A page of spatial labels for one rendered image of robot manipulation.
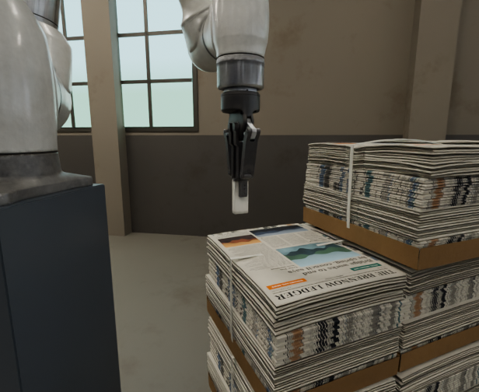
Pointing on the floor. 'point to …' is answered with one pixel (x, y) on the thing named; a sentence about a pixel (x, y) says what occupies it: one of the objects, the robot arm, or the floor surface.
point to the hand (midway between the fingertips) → (239, 196)
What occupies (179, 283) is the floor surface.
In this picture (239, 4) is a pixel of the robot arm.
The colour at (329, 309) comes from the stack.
